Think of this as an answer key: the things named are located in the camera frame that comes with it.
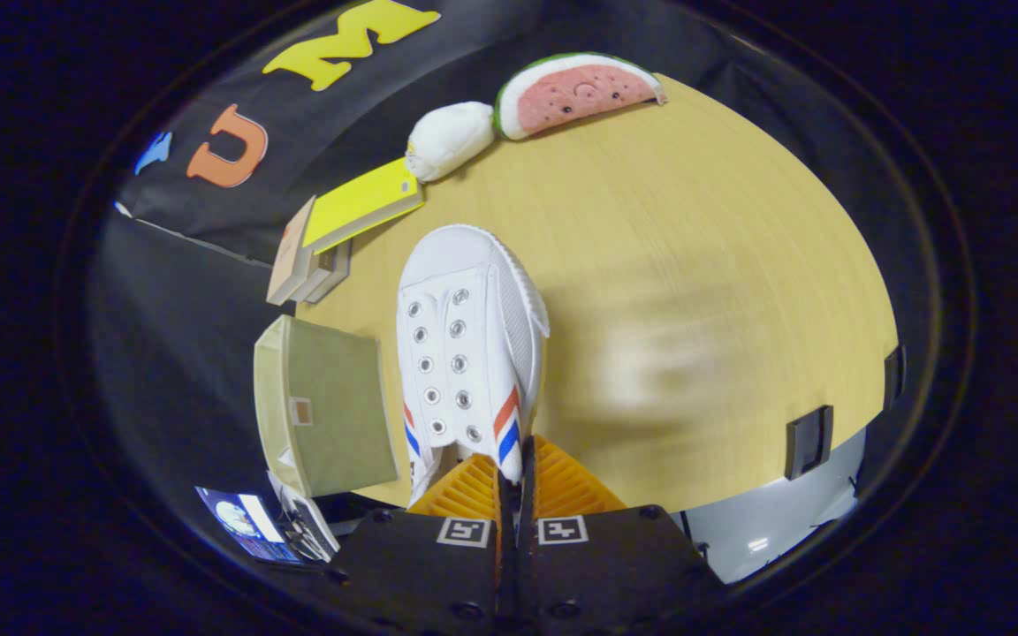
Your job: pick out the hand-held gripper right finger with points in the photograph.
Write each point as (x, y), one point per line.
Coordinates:
(615, 574)

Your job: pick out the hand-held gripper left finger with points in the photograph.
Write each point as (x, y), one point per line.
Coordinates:
(429, 574)

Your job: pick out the green fabric storage box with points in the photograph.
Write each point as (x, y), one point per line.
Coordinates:
(332, 406)

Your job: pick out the white canvas shoe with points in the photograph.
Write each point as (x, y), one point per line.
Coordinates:
(465, 353)

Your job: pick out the computer monitor screen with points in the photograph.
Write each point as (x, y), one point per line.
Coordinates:
(244, 521)

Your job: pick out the black backdrop cloth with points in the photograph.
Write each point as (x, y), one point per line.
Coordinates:
(182, 353)

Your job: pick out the beige paperback book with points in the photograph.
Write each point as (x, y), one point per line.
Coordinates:
(290, 256)

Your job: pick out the yellow book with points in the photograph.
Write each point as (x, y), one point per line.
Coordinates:
(363, 203)

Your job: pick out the white plush toy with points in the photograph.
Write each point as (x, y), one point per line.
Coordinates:
(452, 137)

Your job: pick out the watermelon slice plush toy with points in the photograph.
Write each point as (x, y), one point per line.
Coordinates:
(575, 93)

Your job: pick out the black table edge bracket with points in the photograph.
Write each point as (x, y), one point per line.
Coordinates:
(809, 442)
(894, 375)

